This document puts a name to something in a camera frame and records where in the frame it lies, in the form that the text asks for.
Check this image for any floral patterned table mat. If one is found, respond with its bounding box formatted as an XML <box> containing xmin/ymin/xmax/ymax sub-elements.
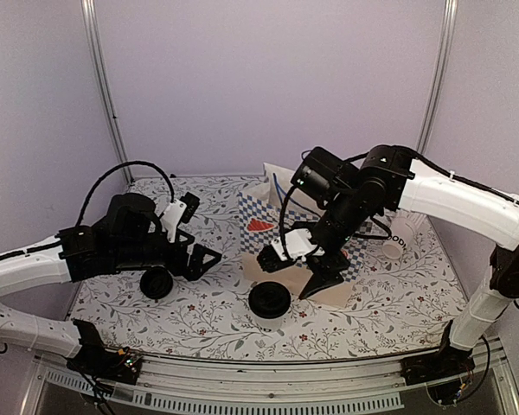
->
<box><xmin>70</xmin><ymin>176</ymin><xmax>466</xmax><ymax>361</ymax></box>

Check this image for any checkered paper takeout bag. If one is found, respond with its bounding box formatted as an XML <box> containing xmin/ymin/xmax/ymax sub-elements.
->
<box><xmin>237</xmin><ymin>162</ymin><xmax>368</xmax><ymax>308</ymax></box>

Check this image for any aluminium table edge rail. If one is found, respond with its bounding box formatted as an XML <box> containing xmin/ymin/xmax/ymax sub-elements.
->
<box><xmin>23</xmin><ymin>336</ymin><xmax>519</xmax><ymax>414</ymax></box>

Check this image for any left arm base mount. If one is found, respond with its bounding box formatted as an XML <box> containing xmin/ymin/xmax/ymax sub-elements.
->
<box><xmin>66</xmin><ymin>346</ymin><xmax>142</xmax><ymax>385</ymax></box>

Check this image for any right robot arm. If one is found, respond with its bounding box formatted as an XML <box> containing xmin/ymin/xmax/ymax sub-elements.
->
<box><xmin>258</xmin><ymin>145</ymin><xmax>519</xmax><ymax>383</ymax></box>

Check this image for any aluminium frame post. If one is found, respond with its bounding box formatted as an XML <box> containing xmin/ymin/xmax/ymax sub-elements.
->
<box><xmin>80</xmin><ymin>0</ymin><xmax>129</xmax><ymax>163</ymax></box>
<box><xmin>416</xmin><ymin>0</ymin><xmax>458</xmax><ymax>154</ymax></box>

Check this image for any left aluminium frame post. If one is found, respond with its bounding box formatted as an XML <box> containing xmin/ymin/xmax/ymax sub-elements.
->
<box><xmin>80</xmin><ymin>0</ymin><xmax>129</xmax><ymax>163</ymax></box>

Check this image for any right aluminium frame post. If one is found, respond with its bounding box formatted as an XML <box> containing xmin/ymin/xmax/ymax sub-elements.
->
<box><xmin>416</xmin><ymin>0</ymin><xmax>458</xmax><ymax>154</ymax></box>

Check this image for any black plastic cup lid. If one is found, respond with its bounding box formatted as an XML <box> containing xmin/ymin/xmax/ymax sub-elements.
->
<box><xmin>248</xmin><ymin>281</ymin><xmax>292</xmax><ymax>319</ymax></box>

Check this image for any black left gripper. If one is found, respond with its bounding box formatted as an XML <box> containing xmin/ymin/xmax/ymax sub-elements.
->
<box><xmin>113</xmin><ymin>229</ymin><xmax>221</xmax><ymax>281</ymax></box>

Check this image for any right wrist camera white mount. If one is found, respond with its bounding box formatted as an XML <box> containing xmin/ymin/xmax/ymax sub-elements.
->
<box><xmin>256</xmin><ymin>228</ymin><xmax>325</xmax><ymax>273</ymax></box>

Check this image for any grey slotted cable duct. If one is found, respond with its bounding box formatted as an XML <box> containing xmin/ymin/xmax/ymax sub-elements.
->
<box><xmin>42</xmin><ymin>369</ymin><xmax>406</xmax><ymax>412</ymax></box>

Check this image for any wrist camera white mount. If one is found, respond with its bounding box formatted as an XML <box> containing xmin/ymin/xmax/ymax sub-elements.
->
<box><xmin>256</xmin><ymin>228</ymin><xmax>325</xmax><ymax>273</ymax></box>
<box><xmin>159</xmin><ymin>192</ymin><xmax>200</xmax><ymax>243</ymax></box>

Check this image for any white cup holding straws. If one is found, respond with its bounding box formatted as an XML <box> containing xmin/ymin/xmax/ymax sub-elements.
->
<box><xmin>381</xmin><ymin>214</ymin><xmax>425</xmax><ymax>259</ymax></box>

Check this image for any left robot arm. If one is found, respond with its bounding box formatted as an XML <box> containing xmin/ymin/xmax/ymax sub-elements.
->
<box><xmin>0</xmin><ymin>193</ymin><xmax>221</xmax><ymax>375</ymax></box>

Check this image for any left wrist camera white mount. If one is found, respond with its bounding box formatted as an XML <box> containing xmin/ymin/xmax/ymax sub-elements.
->
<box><xmin>159</xmin><ymin>192</ymin><xmax>200</xmax><ymax>243</ymax></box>

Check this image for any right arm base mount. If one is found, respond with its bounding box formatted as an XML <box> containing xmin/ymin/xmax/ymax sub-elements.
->
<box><xmin>400</xmin><ymin>347</ymin><xmax>475</xmax><ymax>386</ymax></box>

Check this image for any stack of black cup lids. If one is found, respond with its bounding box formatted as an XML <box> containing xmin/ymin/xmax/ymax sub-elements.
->
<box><xmin>139</xmin><ymin>267</ymin><xmax>173</xmax><ymax>300</ymax></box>

